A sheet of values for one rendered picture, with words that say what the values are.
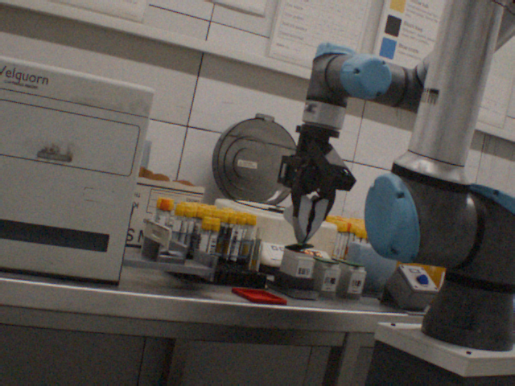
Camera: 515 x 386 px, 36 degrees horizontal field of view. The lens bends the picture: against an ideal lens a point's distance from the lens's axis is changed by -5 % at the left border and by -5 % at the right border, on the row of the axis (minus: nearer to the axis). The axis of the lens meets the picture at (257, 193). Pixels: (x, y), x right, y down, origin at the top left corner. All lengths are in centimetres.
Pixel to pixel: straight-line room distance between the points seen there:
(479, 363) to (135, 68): 111
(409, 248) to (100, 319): 47
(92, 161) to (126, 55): 74
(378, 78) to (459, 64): 29
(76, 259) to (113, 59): 77
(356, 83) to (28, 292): 62
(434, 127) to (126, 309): 51
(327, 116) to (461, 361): 55
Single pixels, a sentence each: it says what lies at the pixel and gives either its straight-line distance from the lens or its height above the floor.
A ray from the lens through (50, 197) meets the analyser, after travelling 120.
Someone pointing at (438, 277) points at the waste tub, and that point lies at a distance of 174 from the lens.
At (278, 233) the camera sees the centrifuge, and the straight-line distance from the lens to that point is 174.
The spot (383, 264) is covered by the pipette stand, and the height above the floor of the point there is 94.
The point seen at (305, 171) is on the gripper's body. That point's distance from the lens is 149.
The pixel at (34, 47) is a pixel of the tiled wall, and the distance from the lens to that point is 184.
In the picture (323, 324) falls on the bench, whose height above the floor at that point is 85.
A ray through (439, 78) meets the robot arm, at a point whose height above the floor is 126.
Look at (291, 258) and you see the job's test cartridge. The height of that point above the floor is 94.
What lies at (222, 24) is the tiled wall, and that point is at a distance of 203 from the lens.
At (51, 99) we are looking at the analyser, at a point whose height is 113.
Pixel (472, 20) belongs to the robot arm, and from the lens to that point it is 114.
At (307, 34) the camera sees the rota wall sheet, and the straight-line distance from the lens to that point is 216.
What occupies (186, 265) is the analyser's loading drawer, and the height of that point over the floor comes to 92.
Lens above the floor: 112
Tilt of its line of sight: 3 degrees down
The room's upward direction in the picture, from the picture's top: 12 degrees clockwise
